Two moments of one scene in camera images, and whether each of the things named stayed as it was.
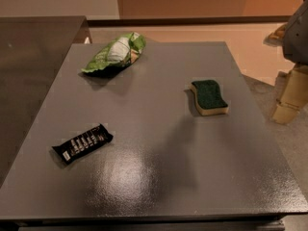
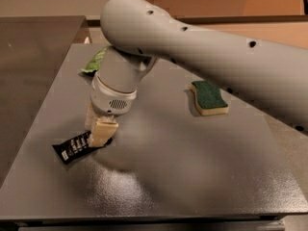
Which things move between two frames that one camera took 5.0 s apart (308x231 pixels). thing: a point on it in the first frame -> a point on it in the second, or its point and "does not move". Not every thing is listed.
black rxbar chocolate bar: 82,143 does not move
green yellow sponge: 210,99 does not move
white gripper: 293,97 -> 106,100
